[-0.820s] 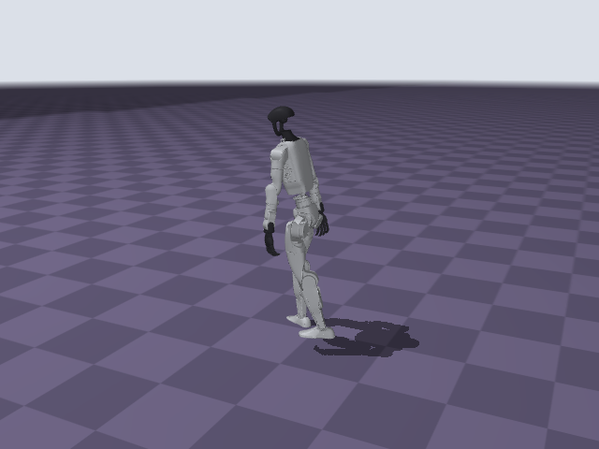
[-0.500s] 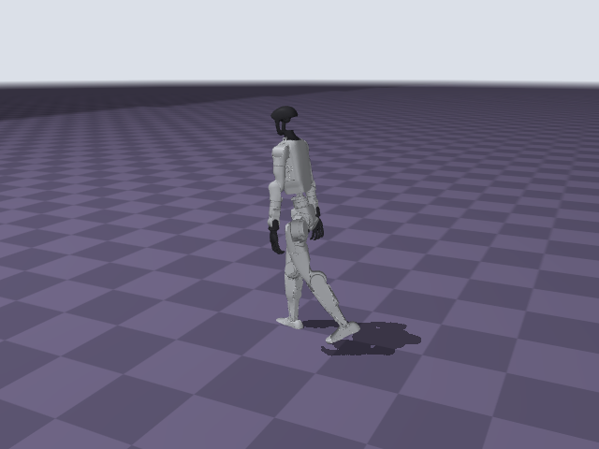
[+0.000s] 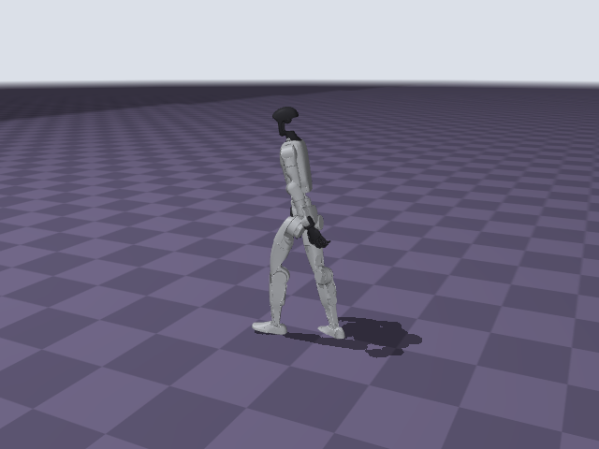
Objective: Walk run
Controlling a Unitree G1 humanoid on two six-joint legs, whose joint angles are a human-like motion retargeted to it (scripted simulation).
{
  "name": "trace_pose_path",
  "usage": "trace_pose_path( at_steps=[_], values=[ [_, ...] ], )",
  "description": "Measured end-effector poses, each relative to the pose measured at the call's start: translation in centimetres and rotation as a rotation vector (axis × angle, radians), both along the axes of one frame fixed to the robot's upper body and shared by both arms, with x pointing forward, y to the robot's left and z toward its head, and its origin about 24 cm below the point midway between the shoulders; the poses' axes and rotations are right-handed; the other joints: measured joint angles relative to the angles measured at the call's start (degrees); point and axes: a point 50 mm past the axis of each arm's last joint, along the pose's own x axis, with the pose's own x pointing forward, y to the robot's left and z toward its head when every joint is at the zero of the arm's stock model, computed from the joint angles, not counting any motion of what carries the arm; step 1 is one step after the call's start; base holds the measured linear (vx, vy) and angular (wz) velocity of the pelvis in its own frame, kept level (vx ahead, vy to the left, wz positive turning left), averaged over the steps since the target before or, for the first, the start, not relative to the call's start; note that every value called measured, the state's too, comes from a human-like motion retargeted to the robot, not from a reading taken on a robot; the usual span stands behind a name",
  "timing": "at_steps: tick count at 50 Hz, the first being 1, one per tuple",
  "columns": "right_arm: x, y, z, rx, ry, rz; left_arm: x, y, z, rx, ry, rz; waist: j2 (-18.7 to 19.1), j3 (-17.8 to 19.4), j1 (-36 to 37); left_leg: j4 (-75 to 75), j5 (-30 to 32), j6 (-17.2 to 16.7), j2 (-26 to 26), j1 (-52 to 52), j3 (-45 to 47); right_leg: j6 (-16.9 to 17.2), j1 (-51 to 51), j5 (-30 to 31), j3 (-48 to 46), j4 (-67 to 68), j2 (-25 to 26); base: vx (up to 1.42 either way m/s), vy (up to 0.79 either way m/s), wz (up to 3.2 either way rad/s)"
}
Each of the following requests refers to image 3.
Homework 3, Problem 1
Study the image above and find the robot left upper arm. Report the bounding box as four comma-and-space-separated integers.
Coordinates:
281, 144, 301, 195

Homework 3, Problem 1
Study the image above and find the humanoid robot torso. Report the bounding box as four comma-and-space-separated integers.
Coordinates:
280, 138, 318, 225

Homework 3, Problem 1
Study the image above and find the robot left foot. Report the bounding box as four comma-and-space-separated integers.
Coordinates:
252, 321, 287, 335

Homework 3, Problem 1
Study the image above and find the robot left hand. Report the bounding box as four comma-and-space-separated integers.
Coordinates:
304, 216, 330, 249

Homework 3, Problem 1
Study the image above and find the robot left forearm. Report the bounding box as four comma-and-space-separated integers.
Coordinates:
288, 182, 313, 227

